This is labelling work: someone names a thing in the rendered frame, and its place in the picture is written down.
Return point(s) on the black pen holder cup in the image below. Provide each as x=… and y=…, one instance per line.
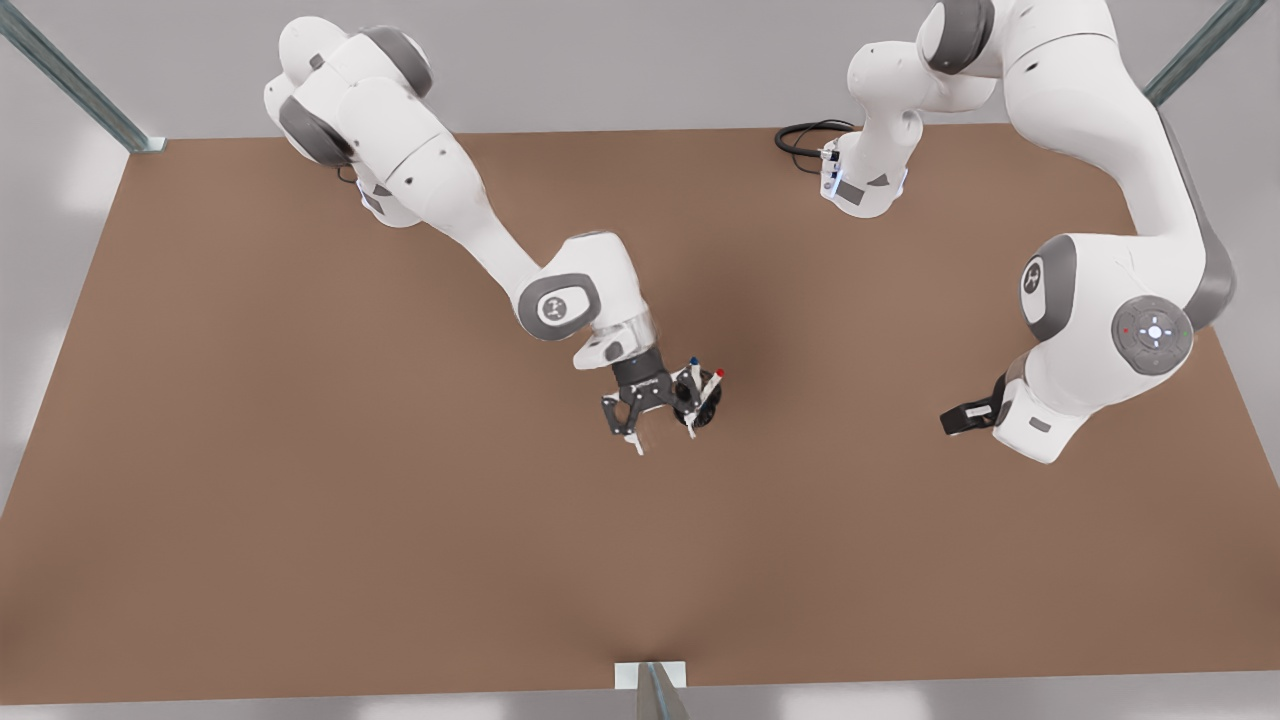
x=703, y=412

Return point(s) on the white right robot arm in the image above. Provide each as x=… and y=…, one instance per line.
x=440, y=180

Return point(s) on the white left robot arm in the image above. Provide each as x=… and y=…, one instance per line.
x=1110, y=200

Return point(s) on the white pen with red cap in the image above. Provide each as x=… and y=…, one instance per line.
x=711, y=386

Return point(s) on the white pen with blue cap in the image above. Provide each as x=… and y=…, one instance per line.
x=695, y=371

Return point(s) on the silver frame post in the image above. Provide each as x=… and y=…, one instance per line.
x=70, y=75
x=655, y=692
x=1200, y=50

